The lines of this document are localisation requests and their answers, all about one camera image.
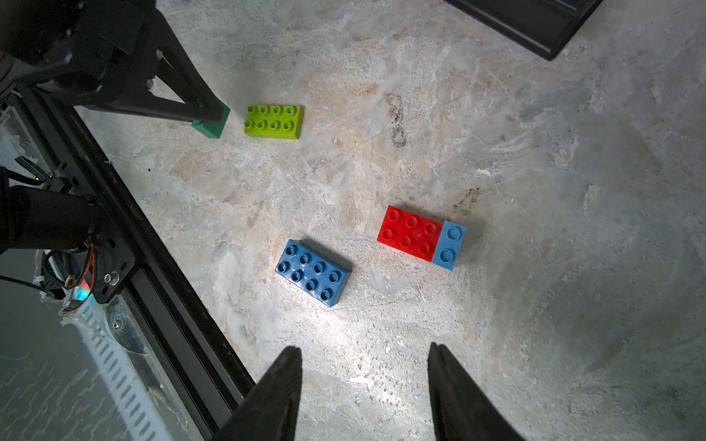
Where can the red lego brick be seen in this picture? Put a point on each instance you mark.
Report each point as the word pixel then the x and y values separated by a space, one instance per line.
pixel 410 233

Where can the black grey chessboard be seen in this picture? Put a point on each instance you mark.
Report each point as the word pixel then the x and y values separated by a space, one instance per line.
pixel 543 27

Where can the lime green lego brick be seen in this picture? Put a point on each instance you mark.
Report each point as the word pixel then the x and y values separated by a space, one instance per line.
pixel 274 121

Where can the small dark green lego brick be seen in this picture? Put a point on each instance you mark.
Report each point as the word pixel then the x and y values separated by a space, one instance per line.
pixel 213 130

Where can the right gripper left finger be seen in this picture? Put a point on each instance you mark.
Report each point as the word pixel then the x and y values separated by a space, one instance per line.
pixel 270 410

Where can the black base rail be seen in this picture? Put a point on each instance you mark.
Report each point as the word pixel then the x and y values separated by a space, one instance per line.
pixel 208 376

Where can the white perforated cable duct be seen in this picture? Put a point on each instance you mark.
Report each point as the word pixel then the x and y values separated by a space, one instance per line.
pixel 145 399

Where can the small light blue lego brick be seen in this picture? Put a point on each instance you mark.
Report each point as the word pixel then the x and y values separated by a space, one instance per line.
pixel 449 245

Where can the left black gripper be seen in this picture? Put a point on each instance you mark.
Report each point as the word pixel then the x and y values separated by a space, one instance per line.
pixel 77 52

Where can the dark blue lego brick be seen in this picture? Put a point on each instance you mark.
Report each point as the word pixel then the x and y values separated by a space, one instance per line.
pixel 311 272

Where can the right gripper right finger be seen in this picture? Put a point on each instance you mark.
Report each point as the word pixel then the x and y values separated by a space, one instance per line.
pixel 460 409

